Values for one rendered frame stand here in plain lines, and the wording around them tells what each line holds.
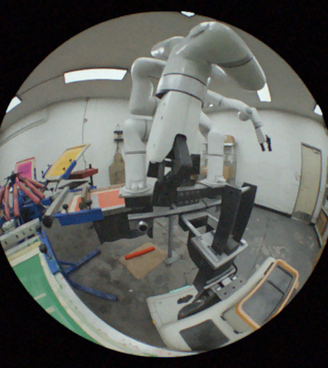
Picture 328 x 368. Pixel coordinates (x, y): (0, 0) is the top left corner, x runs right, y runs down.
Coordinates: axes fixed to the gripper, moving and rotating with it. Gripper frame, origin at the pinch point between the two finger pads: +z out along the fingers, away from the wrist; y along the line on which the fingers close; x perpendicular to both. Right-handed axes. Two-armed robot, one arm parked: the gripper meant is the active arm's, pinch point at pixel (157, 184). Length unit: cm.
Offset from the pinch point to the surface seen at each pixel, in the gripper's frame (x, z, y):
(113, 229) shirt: -16, 59, -33
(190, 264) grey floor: 72, 123, -20
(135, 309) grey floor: -3, 122, 31
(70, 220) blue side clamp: -40, 41, -20
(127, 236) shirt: -5, 69, -34
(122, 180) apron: -27, 138, -242
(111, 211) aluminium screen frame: -15, 40, -31
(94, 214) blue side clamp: -25, 39, -27
